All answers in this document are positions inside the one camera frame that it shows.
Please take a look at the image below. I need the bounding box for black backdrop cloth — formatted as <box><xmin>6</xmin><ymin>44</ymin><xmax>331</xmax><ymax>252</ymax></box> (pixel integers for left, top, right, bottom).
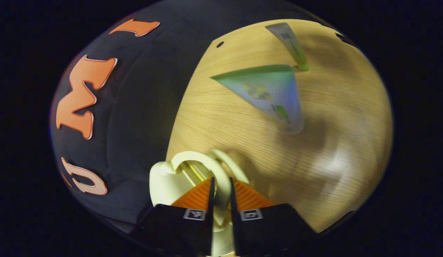
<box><xmin>50</xmin><ymin>0</ymin><xmax>336</xmax><ymax>234</ymax></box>

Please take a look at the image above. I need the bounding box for cream yellow suitcase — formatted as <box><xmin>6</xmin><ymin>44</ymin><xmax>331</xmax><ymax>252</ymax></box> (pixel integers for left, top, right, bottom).
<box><xmin>149</xmin><ymin>149</ymin><xmax>249</xmax><ymax>257</ymax></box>

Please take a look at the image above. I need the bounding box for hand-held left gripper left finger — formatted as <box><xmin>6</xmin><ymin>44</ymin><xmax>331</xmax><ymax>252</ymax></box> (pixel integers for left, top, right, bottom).
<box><xmin>131</xmin><ymin>177</ymin><xmax>216</xmax><ymax>257</ymax></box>

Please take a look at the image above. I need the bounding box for green white skin care sachet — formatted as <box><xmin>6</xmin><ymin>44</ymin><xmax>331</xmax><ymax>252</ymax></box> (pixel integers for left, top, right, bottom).
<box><xmin>210</xmin><ymin>64</ymin><xmax>305</xmax><ymax>135</ymax></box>

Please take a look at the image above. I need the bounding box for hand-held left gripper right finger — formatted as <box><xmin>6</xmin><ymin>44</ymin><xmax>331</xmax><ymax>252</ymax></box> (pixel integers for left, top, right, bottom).
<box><xmin>229</xmin><ymin>177</ymin><xmax>317</xmax><ymax>257</ymax></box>

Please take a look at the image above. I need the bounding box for white green skin care tube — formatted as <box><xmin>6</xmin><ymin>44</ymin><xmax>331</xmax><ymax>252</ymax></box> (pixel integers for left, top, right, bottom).
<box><xmin>265</xmin><ymin>22</ymin><xmax>310</xmax><ymax>72</ymax></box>

